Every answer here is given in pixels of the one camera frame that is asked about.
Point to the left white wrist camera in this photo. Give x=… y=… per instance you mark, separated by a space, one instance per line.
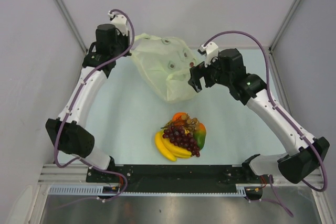
x=119 y=21

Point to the green fake fruit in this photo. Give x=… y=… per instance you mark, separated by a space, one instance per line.
x=200 y=135

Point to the right corner aluminium post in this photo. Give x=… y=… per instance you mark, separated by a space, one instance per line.
x=285 y=23

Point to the red fake grape bunch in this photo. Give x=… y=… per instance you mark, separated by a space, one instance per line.
x=180 y=143

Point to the yellow fake banana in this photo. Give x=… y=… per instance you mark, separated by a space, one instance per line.
x=168 y=150

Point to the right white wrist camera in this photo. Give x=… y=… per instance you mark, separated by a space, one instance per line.
x=211 y=51

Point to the yellow-green plastic bag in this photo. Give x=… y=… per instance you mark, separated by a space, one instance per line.
x=164 y=64

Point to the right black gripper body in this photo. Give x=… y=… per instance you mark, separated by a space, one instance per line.
x=216 y=75

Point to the corner aluminium post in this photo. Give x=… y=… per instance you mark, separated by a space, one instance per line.
x=285 y=23
x=70 y=24

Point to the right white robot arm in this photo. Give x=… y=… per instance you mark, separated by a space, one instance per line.
x=303 y=152

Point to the orange fake fruit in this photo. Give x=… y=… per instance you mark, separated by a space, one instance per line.
x=180 y=116

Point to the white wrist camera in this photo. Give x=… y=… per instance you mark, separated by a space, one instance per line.
x=211 y=51
x=119 y=21

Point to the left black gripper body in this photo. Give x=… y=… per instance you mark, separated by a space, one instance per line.
x=122 y=45

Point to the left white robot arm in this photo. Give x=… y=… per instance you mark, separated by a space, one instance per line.
x=67 y=132

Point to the white slotted cable duct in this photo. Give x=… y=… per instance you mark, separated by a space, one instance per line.
x=106 y=191

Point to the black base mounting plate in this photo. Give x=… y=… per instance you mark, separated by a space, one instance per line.
x=184 y=177

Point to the left corner aluminium post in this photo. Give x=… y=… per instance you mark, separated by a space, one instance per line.
x=70 y=24

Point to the brown fake grape bunch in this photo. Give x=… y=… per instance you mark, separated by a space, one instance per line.
x=190 y=124

